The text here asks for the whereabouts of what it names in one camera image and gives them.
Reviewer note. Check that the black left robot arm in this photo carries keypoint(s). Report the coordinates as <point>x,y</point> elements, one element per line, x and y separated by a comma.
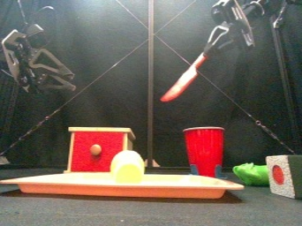
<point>38,20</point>

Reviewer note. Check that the wooden box with red drawer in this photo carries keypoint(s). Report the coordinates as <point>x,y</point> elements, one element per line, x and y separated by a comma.
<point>97,147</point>

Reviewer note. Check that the blue object behind cup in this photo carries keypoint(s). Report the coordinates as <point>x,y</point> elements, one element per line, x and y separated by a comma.
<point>220,172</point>

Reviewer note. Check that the yellow toy food piece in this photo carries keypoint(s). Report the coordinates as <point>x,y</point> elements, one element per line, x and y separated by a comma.
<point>126,167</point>

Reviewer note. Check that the black slanted frame strut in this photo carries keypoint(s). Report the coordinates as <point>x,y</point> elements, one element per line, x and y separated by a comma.
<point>284,88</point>

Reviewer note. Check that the cream plastic tray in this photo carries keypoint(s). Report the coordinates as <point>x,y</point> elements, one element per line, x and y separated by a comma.
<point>118,186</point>

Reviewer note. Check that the red spatula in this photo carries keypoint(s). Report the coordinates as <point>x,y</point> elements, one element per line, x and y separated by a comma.
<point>184,80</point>

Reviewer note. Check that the green toy vegetable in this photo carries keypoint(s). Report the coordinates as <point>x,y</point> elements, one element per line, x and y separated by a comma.
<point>252,174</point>

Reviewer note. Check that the vertical metal frame pole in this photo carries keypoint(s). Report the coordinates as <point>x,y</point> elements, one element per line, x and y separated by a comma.
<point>150,88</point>

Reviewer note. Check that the speckled cube with red circle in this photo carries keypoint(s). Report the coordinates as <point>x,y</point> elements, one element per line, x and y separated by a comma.
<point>285,176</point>

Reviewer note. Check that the white frame foot bracket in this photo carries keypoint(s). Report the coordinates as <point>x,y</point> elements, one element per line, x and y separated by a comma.
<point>3,160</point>

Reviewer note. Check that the red plastic cup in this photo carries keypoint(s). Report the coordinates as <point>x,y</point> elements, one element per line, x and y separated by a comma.
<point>205,151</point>

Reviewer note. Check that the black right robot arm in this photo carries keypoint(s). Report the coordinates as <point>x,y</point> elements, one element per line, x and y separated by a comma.
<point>268,6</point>

